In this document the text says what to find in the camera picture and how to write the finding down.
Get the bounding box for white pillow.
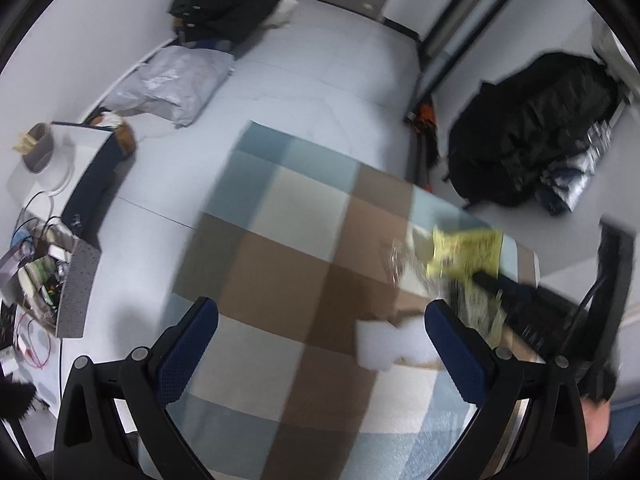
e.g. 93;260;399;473
265;0;301;29

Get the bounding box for patterned paper cup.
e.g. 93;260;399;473
17;255;59;307

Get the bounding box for clear plastic wrapper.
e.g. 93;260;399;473
382;240;436;292

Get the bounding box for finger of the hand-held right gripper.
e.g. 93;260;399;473
474;271;593;317
502;302;583;358

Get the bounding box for person's right hand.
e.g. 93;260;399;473
581;396;615;455

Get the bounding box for yellow printed wrapper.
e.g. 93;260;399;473
427;226;509;356

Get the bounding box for checkered tablecloth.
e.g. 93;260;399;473
137;120;544;480

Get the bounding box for brown paper bag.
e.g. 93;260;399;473
90;110;137;157

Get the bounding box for navy box with white lid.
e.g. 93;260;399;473
50;121;126;232

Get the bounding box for grey plastic mailing bag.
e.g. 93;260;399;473
102;46;236;129

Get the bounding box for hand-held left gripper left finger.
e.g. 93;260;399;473
52;296;219;480

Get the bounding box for white round container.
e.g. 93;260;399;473
30;145;76;194

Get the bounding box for silver folding umbrella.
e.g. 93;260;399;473
537;80;632;217

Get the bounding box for black jacket pile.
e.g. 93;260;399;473
169;0;284;47

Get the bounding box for white hanging shoulder bag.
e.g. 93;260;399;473
590;10;639;82

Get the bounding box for white foam piece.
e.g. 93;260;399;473
355;310;451;372

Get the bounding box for black metal floor rack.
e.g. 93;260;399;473
402;0;547;186

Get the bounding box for grey speckled box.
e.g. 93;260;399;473
0;222;101;339

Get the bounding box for red cable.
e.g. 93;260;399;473
14;310;54;372

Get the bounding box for dark blue cloth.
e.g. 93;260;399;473
192;35;236;54

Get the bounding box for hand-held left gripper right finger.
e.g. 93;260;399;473
424;300;591;480

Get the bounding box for orange tool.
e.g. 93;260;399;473
412;104;436;134

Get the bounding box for black cables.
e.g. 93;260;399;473
10;190;77;262

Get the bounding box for black hanging coat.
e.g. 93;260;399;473
442;52;627;209

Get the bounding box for grey cup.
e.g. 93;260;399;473
21;122;55;174

